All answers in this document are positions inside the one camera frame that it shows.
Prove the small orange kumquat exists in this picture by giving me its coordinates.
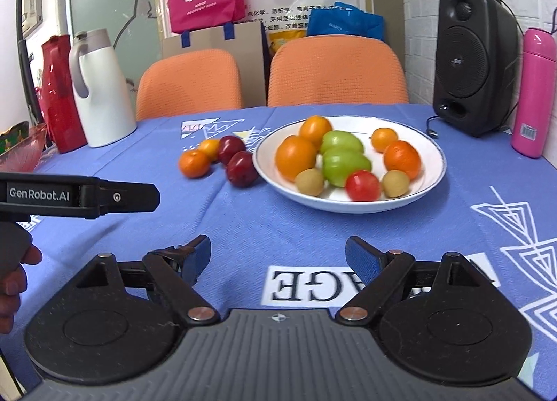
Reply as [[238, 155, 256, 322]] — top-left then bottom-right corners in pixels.
[[197, 139, 220, 163], [370, 128, 398, 153]]

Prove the small tan longan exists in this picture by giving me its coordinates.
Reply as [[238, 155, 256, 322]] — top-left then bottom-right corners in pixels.
[[382, 170, 410, 198], [295, 168, 325, 196]]

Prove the blue patterned tablecloth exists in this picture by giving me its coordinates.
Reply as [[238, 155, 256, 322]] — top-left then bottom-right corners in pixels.
[[1, 105, 556, 399]]

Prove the white ceramic plate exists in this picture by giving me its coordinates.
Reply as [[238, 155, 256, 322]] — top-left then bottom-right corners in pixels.
[[253, 116, 447, 213]]

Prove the dark orange mandarin in plate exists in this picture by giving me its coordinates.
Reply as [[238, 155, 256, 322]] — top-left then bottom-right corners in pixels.
[[383, 140, 422, 180]]

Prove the pink glass bowl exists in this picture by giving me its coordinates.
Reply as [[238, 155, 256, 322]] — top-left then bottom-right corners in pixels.
[[1, 122, 47, 173]]

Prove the large orange in plate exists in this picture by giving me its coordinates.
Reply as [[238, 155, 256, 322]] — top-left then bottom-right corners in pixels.
[[275, 135, 317, 182]]

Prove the small orange kumquat front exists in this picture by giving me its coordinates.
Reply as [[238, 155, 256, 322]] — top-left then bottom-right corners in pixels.
[[370, 128, 398, 153]]

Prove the left orange chair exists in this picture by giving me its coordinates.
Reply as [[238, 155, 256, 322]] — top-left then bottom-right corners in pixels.
[[136, 49, 243, 121]]

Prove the white thermos jug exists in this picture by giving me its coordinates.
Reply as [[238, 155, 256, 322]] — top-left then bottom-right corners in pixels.
[[69, 28, 137, 148]]

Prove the black speaker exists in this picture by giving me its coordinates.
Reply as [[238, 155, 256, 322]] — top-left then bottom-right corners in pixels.
[[433, 0, 519, 137]]

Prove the brown paper bag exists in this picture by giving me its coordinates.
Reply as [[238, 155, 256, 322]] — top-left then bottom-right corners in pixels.
[[162, 21, 271, 108]]

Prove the blue plastic bag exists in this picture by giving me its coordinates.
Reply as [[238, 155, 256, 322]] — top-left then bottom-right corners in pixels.
[[306, 2, 384, 41]]

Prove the right orange chair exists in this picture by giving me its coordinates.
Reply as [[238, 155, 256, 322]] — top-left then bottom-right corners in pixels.
[[267, 35, 409, 108]]

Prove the small tan longan in plate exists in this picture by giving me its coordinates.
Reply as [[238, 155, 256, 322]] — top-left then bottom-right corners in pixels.
[[382, 170, 410, 198]]

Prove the large orange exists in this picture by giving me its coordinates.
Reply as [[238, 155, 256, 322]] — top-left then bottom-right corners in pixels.
[[298, 115, 333, 150], [275, 135, 317, 182]]

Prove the green fruit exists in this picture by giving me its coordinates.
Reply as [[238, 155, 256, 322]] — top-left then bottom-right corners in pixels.
[[322, 148, 372, 188], [319, 130, 364, 155]]

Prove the small mandarin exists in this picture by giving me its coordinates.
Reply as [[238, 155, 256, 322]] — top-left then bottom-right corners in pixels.
[[179, 150, 211, 179]]

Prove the person's left hand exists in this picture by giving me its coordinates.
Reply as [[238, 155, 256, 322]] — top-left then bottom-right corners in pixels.
[[0, 245, 42, 335]]

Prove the dark red plum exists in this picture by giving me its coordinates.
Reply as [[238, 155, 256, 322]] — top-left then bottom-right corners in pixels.
[[226, 151, 259, 188], [217, 135, 246, 166]]

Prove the orange chair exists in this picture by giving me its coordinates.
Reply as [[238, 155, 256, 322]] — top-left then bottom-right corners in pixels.
[[267, 35, 409, 108], [136, 49, 243, 121]]

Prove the dark red plum back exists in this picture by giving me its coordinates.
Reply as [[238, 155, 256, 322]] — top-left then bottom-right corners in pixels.
[[217, 135, 246, 166]]

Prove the yellow package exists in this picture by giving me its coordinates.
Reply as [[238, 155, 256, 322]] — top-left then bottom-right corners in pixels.
[[268, 29, 306, 56]]

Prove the red cherry tomato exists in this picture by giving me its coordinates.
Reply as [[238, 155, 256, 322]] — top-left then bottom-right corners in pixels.
[[345, 170, 382, 202]]

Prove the pink thermos bottle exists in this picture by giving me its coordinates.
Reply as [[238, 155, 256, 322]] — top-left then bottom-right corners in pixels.
[[511, 27, 556, 159]]

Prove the dark red plum front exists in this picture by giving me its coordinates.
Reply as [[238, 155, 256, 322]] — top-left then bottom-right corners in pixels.
[[226, 151, 259, 188]]

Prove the small orange kumquat back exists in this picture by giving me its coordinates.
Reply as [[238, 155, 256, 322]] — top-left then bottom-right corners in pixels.
[[197, 139, 220, 163]]

